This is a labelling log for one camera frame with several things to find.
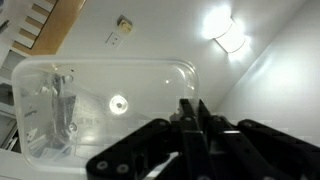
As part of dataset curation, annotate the wooden chair with horizontal slats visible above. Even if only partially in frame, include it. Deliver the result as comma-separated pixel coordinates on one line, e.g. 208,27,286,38
0,0,87,57

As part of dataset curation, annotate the clear plastic lunchbox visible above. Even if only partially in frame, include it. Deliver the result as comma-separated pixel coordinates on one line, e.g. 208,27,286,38
11,55,201,175

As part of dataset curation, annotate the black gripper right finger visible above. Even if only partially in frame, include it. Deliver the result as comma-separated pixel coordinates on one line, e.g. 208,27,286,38
198,98,320,180

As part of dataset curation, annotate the white wall outlet plate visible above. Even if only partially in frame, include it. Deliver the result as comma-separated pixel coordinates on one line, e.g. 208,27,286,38
105,31,124,50

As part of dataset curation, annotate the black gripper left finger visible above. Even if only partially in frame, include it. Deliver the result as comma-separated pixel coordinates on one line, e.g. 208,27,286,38
85,98,214,180

